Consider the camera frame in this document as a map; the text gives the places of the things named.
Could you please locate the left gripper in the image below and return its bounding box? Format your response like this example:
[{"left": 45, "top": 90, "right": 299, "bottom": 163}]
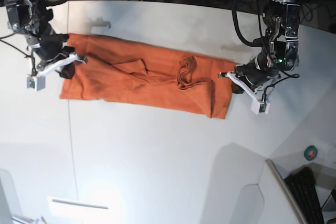
[{"left": 231, "top": 60, "right": 279, "bottom": 94}]

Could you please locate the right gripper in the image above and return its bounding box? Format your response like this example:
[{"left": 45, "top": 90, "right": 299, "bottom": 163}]
[{"left": 33, "top": 33, "right": 75, "bottom": 79}]

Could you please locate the orange t-shirt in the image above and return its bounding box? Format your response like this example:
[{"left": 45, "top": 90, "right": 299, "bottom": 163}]
[{"left": 60, "top": 34, "right": 235, "bottom": 119}]

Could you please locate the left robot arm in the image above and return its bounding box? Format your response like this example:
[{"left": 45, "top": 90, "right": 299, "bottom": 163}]
[{"left": 232, "top": 0, "right": 302, "bottom": 93}]

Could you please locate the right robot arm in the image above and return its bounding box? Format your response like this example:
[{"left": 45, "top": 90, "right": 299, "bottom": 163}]
[{"left": 1, "top": 0, "right": 75, "bottom": 79}]

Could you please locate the green tape roll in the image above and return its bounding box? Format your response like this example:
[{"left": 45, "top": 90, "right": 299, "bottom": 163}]
[{"left": 303, "top": 145, "right": 318, "bottom": 161}]

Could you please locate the black keyboard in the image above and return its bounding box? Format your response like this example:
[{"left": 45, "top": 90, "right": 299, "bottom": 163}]
[{"left": 285, "top": 167, "right": 324, "bottom": 224}]

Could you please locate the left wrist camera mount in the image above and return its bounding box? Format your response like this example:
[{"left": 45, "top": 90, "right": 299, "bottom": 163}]
[{"left": 217, "top": 71, "right": 281, "bottom": 115}]

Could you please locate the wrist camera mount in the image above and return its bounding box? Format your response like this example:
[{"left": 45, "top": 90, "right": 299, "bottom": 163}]
[
  {"left": 217, "top": 71, "right": 281, "bottom": 115},
  {"left": 26, "top": 53, "right": 87, "bottom": 91}
]

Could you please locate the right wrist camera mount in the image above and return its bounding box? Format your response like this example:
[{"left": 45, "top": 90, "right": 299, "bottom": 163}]
[{"left": 26, "top": 53, "right": 87, "bottom": 91}]

